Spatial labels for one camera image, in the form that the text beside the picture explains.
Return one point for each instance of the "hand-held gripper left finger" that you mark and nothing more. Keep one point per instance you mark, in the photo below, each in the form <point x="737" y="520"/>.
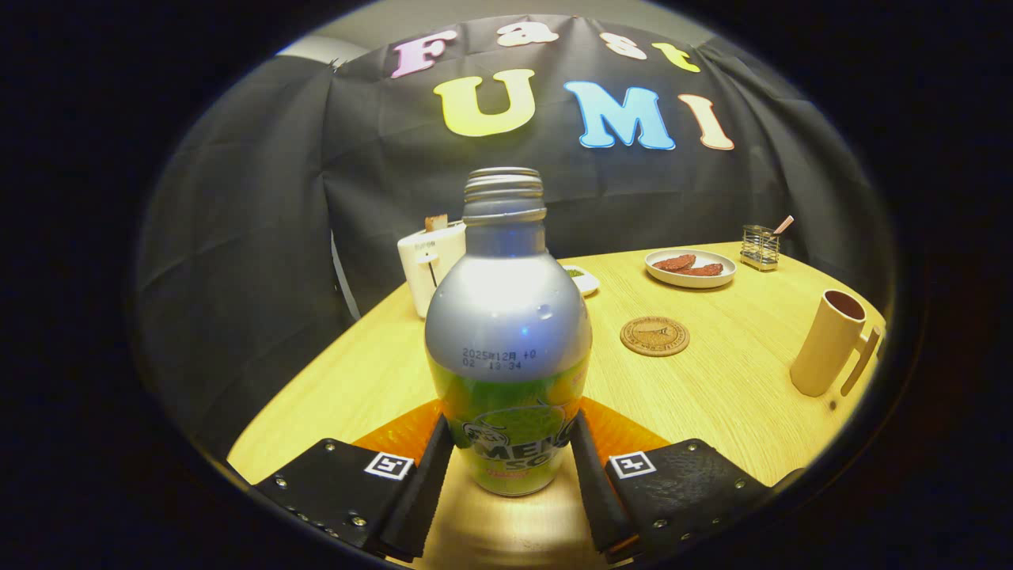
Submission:
<point x="423" y="491"/>

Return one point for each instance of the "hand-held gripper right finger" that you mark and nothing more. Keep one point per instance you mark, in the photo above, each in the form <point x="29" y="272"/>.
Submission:
<point x="597" y="491"/>

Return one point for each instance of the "round cork coaster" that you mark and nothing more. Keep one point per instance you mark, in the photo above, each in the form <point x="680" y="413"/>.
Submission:
<point x="654" y="336"/>

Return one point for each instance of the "silver green juice bottle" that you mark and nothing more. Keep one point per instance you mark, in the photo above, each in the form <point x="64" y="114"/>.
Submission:
<point x="506" y="317"/>

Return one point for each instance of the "wooden table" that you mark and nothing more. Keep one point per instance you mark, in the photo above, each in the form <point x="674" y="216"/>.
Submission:
<point x="712" y="396"/>

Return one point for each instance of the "white divided bean dish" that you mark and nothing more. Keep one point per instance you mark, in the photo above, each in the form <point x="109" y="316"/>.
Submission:
<point x="584" y="281"/>

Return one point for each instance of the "white toaster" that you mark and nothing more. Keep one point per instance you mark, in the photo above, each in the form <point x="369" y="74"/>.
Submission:
<point x="419" y="269"/>

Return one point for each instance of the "white plate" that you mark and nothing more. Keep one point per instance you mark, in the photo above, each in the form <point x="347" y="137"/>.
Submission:
<point x="688" y="280"/>

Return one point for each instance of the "brown meat slice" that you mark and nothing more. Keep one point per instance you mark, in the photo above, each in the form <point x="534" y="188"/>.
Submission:
<point x="674" y="262"/>
<point x="703" y="270"/>

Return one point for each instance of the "toast slice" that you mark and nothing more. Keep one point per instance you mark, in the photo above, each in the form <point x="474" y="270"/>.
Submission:
<point x="436" y="222"/>

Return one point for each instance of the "black backdrop cloth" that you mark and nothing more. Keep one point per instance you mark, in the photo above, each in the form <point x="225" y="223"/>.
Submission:
<point x="261" y="237"/>

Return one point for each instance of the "pink stick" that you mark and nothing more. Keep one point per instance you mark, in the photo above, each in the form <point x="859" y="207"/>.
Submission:
<point x="783" y="225"/>

